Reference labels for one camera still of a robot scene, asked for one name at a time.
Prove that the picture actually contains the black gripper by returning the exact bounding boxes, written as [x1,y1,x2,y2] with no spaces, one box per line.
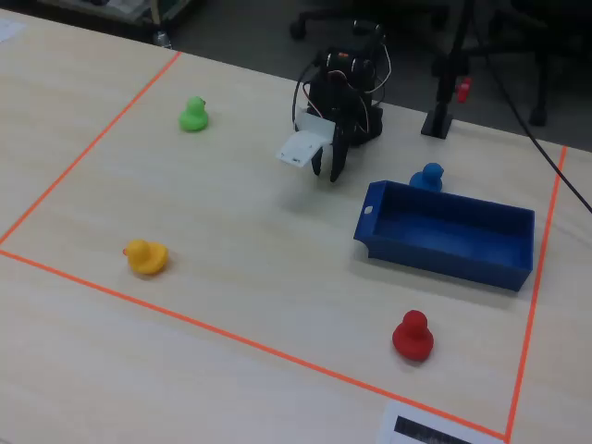
[310,68,371,184]

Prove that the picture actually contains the red rubber duck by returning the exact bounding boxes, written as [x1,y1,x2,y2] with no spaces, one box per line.
[391,309,435,364]

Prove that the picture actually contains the blue rubber duck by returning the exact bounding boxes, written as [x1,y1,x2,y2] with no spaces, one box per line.
[409,161,446,193]

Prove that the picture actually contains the green rubber duck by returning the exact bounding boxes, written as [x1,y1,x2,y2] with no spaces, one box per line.
[178,95,210,134]

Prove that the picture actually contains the blue plastic box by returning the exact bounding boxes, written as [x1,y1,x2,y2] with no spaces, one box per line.
[353,179,537,293]

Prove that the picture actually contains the yellow rubber duck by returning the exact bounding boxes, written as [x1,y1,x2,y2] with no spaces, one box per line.
[122,239,169,277]

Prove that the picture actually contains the orange tape strip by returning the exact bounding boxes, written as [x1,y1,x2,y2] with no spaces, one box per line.
[504,145,568,443]
[0,50,182,246]
[0,248,509,440]

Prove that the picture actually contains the black office chair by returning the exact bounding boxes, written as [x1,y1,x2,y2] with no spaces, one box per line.
[485,0,592,127]

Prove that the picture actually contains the white paper with black bar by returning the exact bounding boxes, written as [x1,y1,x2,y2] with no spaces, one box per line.
[376,400,506,444]

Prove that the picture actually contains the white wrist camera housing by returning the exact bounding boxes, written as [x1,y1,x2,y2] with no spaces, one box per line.
[276,106,337,168]

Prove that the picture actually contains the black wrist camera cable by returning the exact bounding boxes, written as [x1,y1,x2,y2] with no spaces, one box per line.
[290,57,325,133]

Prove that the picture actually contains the black camera stand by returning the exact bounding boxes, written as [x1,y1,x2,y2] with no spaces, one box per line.
[420,0,477,139]

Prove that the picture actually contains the long black table cable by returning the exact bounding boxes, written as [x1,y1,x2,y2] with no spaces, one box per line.
[475,27,592,209]

